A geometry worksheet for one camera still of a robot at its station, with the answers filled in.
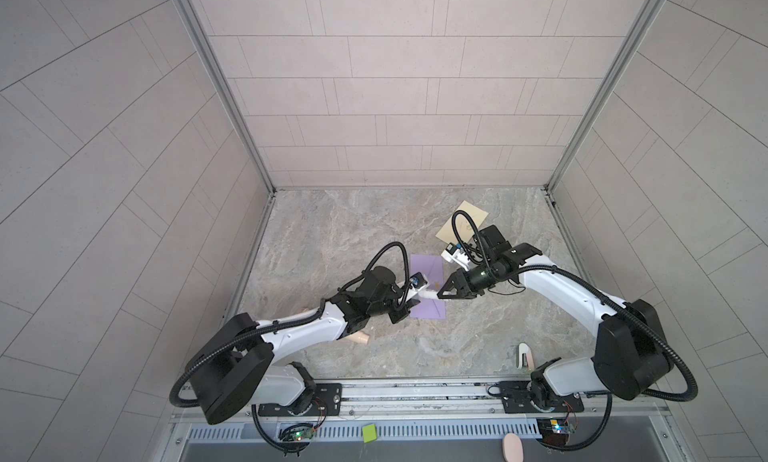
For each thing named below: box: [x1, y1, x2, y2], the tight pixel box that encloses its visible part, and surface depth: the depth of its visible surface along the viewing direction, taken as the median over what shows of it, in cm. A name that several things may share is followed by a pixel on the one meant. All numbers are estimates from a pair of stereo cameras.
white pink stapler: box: [518, 342, 535, 371], surface depth 78 cm
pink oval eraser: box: [502, 432, 524, 462], surface depth 65 cm
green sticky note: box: [362, 424, 378, 443], surface depth 67 cm
